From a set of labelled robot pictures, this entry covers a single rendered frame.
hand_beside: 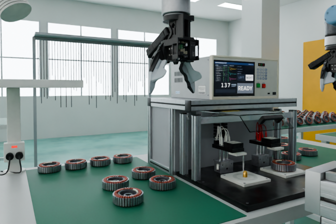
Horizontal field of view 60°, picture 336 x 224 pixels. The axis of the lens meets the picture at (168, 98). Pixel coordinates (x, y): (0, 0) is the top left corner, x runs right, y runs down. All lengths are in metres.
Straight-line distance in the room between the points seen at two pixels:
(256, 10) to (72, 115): 4.80
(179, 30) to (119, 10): 7.32
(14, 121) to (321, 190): 1.36
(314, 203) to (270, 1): 5.15
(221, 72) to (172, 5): 0.68
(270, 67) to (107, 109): 6.39
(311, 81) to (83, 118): 5.15
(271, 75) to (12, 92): 1.30
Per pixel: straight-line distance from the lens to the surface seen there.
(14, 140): 1.64
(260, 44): 5.42
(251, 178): 1.34
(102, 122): 7.68
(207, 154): 1.52
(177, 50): 0.71
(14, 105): 1.62
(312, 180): 0.71
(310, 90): 5.35
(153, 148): 1.62
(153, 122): 1.60
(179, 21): 0.75
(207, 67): 1.38
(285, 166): 1.47
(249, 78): 1.49
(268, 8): 5.65
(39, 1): 7.64
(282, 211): 1.15
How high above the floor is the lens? 1.17
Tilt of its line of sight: 2 degrees down
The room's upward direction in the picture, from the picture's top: straight up
